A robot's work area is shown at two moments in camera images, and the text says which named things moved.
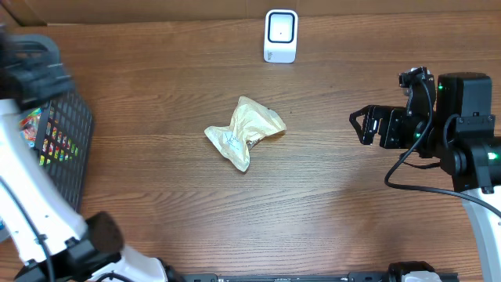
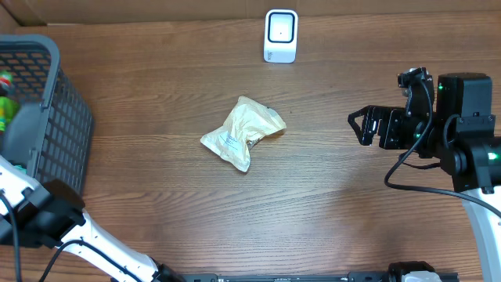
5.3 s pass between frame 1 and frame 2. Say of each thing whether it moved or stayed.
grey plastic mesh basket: stayed
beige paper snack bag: stayed
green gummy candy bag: moved
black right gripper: stayed
